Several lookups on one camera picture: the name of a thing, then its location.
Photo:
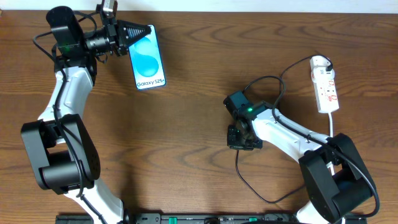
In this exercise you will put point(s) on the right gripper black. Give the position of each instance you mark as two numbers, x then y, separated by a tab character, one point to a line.
241	144

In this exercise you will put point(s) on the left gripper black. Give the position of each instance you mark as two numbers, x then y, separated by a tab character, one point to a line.
115	38

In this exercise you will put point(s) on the blue Galaxy smartphone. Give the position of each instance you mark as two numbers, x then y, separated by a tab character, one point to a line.
146	61

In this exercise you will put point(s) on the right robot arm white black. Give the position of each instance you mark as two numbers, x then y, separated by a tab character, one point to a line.
339	186

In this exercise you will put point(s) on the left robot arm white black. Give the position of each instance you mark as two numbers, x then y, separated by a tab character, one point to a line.
62	154

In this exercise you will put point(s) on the white charger plug adapter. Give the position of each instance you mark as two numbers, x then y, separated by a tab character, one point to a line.
319	61

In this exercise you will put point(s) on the white power strip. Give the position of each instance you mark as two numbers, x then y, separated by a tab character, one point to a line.
325	90

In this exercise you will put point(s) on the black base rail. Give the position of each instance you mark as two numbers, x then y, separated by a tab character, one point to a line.
156	218

